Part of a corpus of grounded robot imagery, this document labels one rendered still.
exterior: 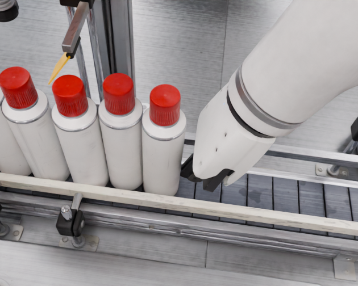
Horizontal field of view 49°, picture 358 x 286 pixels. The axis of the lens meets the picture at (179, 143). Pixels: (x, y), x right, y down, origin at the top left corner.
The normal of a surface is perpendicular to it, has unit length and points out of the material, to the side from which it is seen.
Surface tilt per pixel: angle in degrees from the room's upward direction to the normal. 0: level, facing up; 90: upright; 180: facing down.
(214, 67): 0
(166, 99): 2
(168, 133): 42
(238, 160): 87
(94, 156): 90
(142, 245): 0
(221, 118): 68
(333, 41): 81
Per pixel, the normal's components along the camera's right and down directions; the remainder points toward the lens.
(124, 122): 0.29, 0.17
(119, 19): -0.12, 0.82
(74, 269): 0.06, -0.55
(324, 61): -0.39, 0.69
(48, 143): 0.67, 0.64
